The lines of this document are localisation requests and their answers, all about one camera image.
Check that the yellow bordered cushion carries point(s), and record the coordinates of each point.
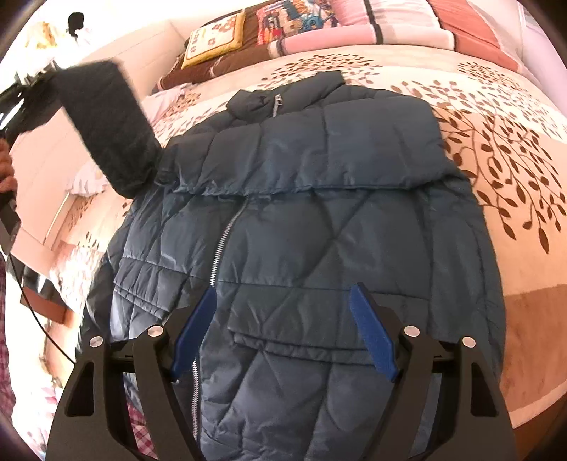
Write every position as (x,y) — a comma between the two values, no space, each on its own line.
(212,40)

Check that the dark blue quilted jacket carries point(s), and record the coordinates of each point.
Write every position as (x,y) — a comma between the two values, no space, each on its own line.
(310,221)

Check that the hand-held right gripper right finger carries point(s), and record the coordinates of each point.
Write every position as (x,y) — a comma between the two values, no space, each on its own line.
(373,337)

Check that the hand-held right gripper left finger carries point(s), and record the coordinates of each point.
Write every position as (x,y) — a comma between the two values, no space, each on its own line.
(194,333)

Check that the person's left hand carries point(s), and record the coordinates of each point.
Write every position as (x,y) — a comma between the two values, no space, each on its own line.
(6,166)

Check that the white striped folded blanket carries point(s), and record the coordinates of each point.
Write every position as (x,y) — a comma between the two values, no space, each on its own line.
(407,22)

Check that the leaf print blanket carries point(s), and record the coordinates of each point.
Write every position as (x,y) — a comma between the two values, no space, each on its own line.
(509,177)

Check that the small black object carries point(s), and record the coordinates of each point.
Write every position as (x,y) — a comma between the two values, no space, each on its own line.
(75,23)

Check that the brown folded blanket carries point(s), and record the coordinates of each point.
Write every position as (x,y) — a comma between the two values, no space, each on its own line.
(195,73)

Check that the colourful patterned pillow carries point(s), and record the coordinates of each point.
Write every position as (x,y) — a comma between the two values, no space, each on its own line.
(283,22)

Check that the salmon pink pillow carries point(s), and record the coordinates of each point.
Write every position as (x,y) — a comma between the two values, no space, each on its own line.
(478,35)

